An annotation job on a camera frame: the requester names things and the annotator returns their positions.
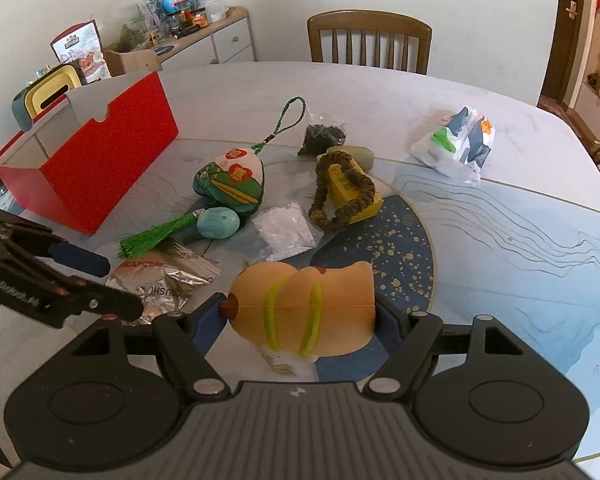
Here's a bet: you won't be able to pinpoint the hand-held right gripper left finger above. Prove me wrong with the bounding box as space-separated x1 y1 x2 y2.
70 294 232 401

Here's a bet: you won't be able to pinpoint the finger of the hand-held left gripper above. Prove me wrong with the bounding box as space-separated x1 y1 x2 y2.
0 260 144 328
0 205 111 277

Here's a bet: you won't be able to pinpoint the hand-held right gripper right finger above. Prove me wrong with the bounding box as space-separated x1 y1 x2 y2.
362 296 531 398

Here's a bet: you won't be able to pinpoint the silver foil snack packet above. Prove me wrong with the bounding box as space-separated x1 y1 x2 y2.
105 252 221 323

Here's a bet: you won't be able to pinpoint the white plush toy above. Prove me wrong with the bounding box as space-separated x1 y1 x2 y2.
260 347 317 377

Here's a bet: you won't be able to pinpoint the orange plush toy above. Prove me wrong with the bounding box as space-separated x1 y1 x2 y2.
222 261 377 358

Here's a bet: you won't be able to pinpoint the teal oval stone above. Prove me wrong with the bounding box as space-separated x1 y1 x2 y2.
196 207 242 240

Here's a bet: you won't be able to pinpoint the red cardboard box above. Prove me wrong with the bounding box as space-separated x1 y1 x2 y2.
0 70 181 236

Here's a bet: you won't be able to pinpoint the clear bag of white crystals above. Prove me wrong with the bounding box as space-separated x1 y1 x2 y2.
252 202 317 263

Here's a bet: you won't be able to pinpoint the brown braided scrunchie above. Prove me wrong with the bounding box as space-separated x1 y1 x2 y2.
308 150 378 232

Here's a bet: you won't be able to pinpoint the green embroidered tassel sachet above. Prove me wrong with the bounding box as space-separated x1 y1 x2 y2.
119 97 308 261

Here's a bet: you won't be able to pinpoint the dark blue speckled mat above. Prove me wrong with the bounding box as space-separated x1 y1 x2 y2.
252 195 439 386

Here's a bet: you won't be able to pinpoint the yellow small box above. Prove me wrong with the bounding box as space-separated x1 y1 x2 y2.
317 154 385 222

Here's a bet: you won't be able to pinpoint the grey-green oval stone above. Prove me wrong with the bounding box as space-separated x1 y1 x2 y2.
326 145 376 171

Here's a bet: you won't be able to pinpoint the white printed plastic bag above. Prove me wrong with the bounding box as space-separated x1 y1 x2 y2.
410 106 497 183

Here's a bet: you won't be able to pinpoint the clear bag of dark bits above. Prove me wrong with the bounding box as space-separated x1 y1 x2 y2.
297 121 348 157

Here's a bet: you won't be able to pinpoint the red white snack bag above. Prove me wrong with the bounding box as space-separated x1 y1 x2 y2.
50 19 112 83

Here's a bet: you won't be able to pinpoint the small potted plant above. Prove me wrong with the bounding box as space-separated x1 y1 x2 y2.
116 22 146 52

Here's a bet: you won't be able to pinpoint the toy cars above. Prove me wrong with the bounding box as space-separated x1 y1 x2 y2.
172 9 212 38

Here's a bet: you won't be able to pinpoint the wooden white cabinet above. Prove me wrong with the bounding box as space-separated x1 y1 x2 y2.
105 6 258 77

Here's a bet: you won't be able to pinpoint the wooden chair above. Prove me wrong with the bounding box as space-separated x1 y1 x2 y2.
307 10 433 76

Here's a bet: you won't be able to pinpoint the brown wooden door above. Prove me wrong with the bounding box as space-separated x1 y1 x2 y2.
537 0 600 111

